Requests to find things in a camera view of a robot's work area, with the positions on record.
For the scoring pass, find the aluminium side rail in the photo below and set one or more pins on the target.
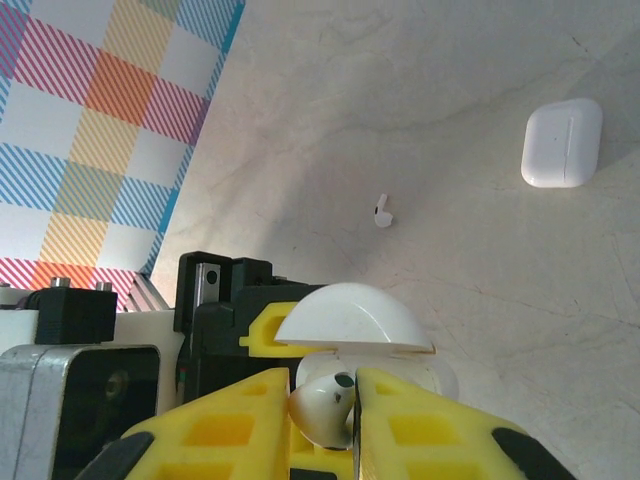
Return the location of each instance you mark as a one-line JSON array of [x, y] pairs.
[[150, 295]]

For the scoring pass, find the small white earbud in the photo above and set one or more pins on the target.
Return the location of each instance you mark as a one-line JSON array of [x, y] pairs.
[[382, 215], [320, 405]]

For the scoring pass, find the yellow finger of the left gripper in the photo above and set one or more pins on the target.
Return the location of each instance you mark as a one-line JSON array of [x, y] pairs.
[[320, 465], [262, 340]]

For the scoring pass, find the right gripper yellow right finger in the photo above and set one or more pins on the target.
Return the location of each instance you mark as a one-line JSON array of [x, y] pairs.
[[380, 450]]

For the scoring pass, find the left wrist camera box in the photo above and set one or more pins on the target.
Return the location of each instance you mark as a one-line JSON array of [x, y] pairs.
[[75, 400]]

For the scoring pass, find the white round earbud case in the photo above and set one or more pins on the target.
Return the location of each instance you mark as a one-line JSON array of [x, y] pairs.
[[350, 315]]

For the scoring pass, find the white rectangular earbud case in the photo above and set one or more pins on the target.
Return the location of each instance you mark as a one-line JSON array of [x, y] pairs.
[[560, 142]]

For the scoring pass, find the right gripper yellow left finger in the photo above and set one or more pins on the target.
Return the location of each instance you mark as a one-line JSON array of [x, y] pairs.
[[265, 450]]

